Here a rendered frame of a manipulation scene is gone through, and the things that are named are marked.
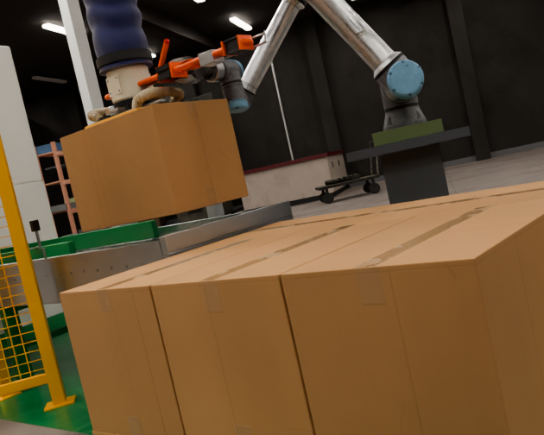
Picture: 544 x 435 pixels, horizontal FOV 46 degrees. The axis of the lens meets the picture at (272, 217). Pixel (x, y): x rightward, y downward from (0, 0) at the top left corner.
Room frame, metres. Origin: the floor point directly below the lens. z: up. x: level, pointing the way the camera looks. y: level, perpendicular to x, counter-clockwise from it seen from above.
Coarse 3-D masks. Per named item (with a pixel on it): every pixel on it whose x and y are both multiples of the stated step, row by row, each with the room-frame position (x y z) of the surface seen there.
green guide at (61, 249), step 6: (42, 246) 2.82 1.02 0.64; (48, 246) 2.76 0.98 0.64; (54, 246) 2.73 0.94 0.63; (60, 246) 2.70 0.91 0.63; (66, 246) 2.67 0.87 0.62; (72, 246) 2.68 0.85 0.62; (12, 252) 2.97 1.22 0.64; (30, 252) 2.87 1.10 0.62; (36, 252) 2.84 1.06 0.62; (42, 252) 2.80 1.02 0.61; (48, 252) 2.77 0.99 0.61; (54, 252) 2.74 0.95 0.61; (60, 252) 2.71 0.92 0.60; (66, 252) 2.68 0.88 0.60; (72, 252) 2.67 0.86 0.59; (6, 258) 3.02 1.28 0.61; (12, 258) 2.98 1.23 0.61; (36, 258) 2.84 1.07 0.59; (0, 264) 3.06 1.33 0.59
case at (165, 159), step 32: (96, 128) 2.48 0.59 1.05; (128, 128) 2.36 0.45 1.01; (160, 128) 2.28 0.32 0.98; (192, 128) 2.39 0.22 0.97; (224, 128) 2.53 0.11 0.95; (96, 160) 2.51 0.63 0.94; (128, 160) 2.39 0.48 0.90; (160, 160) 2.28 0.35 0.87; (192, 160) 2.37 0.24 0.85; (224, 160) 2.50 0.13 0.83; (96, 192) 2.55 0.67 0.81; (128, 192) 2.42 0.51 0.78; (160, 192) 2.31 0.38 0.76; (192, 192) 2.34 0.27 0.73; (224, 192) 2.46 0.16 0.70; (96, 224) 2.58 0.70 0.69
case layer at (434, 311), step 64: (512, 192) 1.71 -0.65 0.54; (192, 256) 1.91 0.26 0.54; (256, 256) 1.57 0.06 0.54; (320, 256) 1.34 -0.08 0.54; (384, 256) 1.16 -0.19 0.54; (448, 256) 1.02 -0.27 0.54; (512, 256) 1.09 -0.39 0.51; (128, 320) 1.56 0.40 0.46; (192, 320) 1.40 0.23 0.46; (256, 320) 1.28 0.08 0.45; (320, 320) 1.17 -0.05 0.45; (384, 320) 1.09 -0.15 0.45; (448, 320) 1.01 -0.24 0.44; (512, 320) 1.04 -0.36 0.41; (128, 384) 1.60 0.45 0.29; (192, 384) 1.44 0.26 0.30; (256, 384) 1.30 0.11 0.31; (320, 384) 1.20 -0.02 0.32; (384, 384) 1.10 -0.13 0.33; (448, 384) 1.02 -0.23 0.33; (512, 384) 1.00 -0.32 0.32
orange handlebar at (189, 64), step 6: (246, 42) 2.19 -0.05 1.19; (252, 42) 2.21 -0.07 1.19; (216, 54) 2.27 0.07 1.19; (222, 54) 2.31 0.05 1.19; (186, 60) 2.36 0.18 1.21; (192, 60) 2.35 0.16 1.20; (198, 60) 2.33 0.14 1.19; (174, 66) 2.41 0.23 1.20; (180, 66) 2.39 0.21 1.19; (186, 66) 2.37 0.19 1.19; (192, 66) 2.36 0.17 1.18; (198, 66) 2.39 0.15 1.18; (150, 78) 2.50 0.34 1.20; (156, 78) 2.48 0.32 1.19; (138, 84) 2.54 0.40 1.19; (144, 84) 2.53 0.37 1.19; (150, 84) 2.56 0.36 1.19; (108, 96) 2.67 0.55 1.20
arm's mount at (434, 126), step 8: (432, 120) 2.60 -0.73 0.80; (440, 120) 2.59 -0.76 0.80; (400, 128) 2.63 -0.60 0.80; (408, 128) 2.62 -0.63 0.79; (416, 128) 2.62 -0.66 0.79; (424, 128) 2.61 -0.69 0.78; (432, 128) 2.60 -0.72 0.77; (440, 128) 2.59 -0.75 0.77; (376, 136) 2.66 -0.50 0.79; (384, 136) 2.65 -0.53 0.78; (392, 136) 2.64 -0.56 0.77; (400, 136) 2.63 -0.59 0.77; (408, 136) 2.63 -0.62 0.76; (416, 136) 2.62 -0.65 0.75; (376, 144) 2.66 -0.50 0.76; (384, 144) 2.65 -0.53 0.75
